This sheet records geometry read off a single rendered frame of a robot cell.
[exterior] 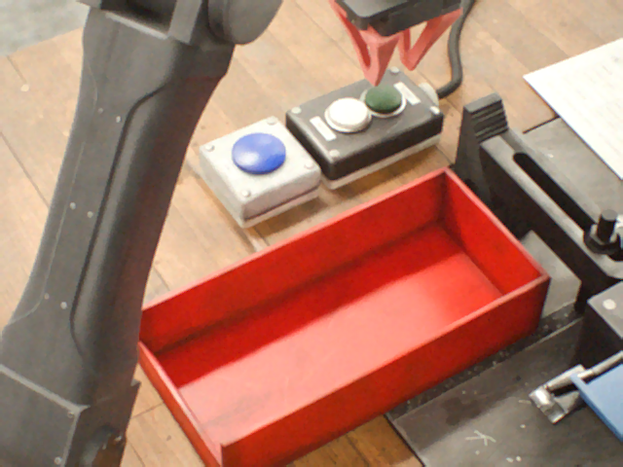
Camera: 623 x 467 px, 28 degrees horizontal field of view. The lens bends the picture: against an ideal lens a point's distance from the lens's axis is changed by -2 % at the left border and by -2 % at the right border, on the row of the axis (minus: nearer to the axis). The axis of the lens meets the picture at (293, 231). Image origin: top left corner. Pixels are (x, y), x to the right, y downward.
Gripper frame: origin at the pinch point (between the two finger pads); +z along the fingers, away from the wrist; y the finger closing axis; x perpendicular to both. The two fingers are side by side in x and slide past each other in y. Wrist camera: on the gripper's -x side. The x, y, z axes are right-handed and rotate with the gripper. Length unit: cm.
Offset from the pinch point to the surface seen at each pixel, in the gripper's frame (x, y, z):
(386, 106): 1.0, 0.8, 3.0
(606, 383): 31.6, 6.2, -2.1
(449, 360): 22.0, 10.0, 4.2
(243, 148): -0.7, 12.4, 2.9
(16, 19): -136, -11, 97
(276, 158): 1.4, 10.8, 2.9
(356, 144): 2.6, 4.6, 3.8
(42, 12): -136, -16, 97
